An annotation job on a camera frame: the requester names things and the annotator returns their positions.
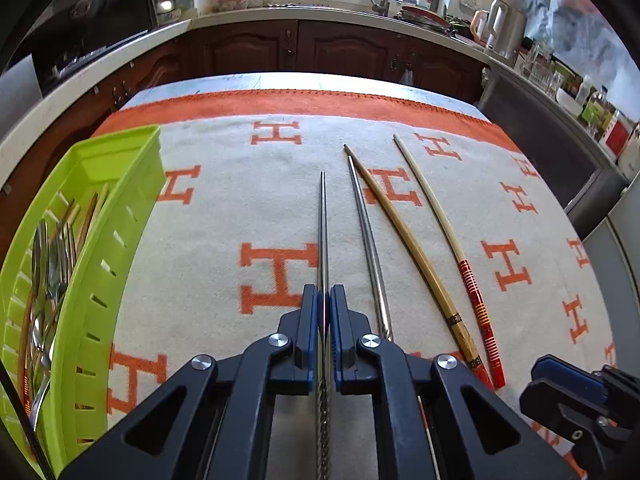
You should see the steel chopstick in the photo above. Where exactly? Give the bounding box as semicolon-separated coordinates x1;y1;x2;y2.
347;155;394;341
316;171;332;479

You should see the dark brown wooden chopstick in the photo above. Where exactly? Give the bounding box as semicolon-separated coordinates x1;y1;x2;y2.
75;193;98;256

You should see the brown bamboo chopstick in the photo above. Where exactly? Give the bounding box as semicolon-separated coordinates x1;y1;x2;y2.
344;144;494;390

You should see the pale red-banded chopstick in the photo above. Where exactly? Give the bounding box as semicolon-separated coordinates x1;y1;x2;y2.
393;134;506;389

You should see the orange beige H-pattern cloth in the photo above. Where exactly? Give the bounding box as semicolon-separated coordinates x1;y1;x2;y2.
92;88;618;480

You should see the large steel spoon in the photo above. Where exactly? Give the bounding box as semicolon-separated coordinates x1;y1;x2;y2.
22;221;51;376

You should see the lime green utensil tray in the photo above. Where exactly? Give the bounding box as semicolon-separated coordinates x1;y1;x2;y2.
1;125;165;472

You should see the steel fork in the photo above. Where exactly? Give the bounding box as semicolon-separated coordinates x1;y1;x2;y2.
29;233;70;429

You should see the steel electric kettle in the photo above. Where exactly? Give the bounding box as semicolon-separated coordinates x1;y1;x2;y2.
485;0;526;67

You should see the stainless steel counter panel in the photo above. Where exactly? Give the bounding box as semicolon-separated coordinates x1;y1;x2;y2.
0;55;42;140

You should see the black gas stove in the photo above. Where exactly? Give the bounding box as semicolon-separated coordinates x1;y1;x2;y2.
2;0;157;89

